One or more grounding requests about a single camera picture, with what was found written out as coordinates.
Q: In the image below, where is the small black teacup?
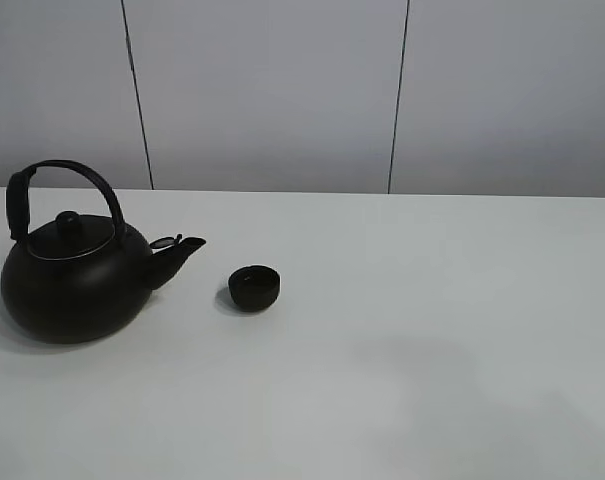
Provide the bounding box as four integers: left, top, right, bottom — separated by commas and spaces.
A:
227, 265, 281, 312

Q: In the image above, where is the black round teapot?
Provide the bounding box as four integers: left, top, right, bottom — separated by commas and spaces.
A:
0, 159, 206, 344

